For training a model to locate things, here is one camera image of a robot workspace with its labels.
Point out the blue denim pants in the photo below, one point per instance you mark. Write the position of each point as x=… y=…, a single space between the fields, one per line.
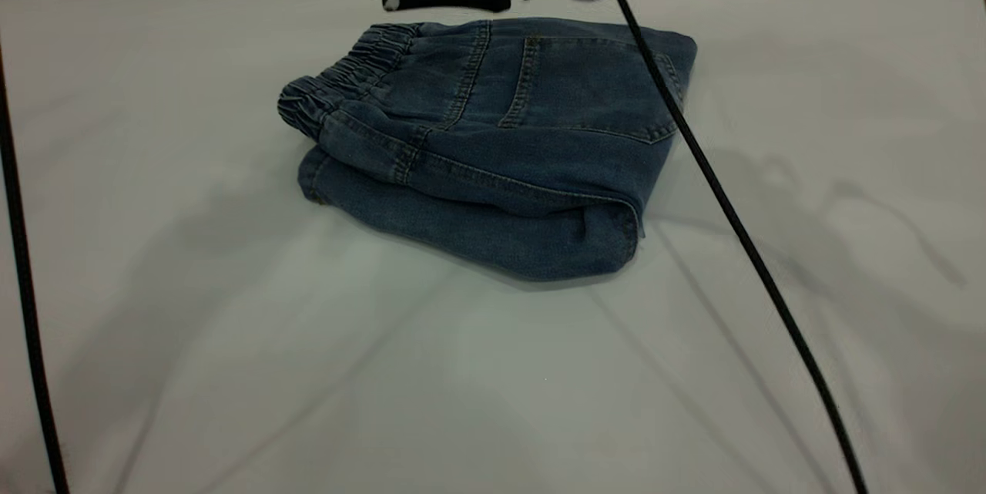
x=501 y=147

